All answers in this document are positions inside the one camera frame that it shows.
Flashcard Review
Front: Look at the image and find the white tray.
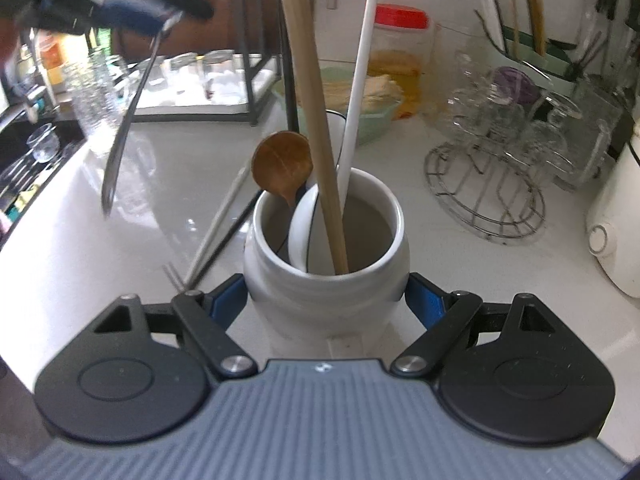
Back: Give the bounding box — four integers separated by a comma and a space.
131, 54, 281, 122

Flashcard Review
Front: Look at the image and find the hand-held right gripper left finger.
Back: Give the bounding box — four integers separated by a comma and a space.
91, 274, 257, 380

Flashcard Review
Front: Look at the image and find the clear drinking glass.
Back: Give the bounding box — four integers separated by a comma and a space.
169, 52, 205, 98
141, 56, 172, 97

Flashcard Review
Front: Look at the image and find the orange label bottle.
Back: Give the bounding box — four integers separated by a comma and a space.
38, 29, 69, 100

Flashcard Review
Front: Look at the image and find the white ceramic spoon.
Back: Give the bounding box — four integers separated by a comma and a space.
287, 184, 347, 275

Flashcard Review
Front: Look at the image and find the textured glass pitcher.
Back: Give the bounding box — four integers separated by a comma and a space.
64, 49, 132, 157

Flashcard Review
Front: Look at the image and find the clear stemmed glass cup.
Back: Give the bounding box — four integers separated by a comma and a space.
525, 91, 585, 163
447, 66, 507, 138

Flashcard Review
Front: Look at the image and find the white electric cooker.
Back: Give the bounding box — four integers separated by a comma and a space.
586, 109, 640, 299

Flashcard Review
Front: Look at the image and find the black metal shelf rack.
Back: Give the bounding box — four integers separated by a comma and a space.
131, 0, 283, 127

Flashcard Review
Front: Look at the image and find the red lid plastic jar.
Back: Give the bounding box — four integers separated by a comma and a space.
366, 4, 437, 120

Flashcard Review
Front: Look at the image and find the black kitchen sink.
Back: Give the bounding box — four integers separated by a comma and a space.
0, 104, 87, 235

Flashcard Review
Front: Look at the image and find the green plastic basket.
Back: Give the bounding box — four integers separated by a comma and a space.
272, 66, 407, 147

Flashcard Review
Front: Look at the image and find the clear glass handled jug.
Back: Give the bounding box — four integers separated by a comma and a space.
570, 74, 628, 192

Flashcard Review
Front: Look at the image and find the metal spoon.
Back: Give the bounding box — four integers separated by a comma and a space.
101, 10, 182, 219

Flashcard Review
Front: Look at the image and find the bunch of assorted chopsticks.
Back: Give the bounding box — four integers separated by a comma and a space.
472, 0, 551, 58

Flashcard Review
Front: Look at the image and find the green cutlery holder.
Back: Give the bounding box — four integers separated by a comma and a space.
474, 24, 592, 97

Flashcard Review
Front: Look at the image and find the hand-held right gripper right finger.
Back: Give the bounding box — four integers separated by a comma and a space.
390, 272, 557, 377

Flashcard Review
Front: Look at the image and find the tall clear glass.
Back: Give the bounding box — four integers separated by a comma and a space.
429, 22, 483, 126

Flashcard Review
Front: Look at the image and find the white chopstick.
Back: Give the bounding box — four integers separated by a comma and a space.
186, 166, 252, 285
336, 0, 379, 196

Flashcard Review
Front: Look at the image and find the brown wooden spoon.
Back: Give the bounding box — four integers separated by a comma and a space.
250, 131, 314, 209

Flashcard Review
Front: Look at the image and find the round wire cup rack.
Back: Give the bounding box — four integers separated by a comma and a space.
423, 105, 588, 241

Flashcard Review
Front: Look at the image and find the bundle of thin wooden sticks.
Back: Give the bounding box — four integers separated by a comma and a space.
320, 74, 404, 112

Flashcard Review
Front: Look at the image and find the purple glass cup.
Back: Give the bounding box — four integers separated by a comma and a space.
491, 65, 544, 107

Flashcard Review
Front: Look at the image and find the small glass bowl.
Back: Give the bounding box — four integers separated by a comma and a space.
26, 121, 62, 162

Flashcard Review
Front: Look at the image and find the clear glass with red print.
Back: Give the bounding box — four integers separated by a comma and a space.
201, 49, 247, 104

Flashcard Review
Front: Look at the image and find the bunch of dark thin utensils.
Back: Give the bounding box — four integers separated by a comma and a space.
570, 30, 608, 83

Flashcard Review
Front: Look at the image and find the white ceramic jar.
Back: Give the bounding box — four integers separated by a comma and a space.
243, 167, 412, 357

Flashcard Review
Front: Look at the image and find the wooden chopstick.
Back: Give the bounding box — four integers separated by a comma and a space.
273, 0, 350, 276

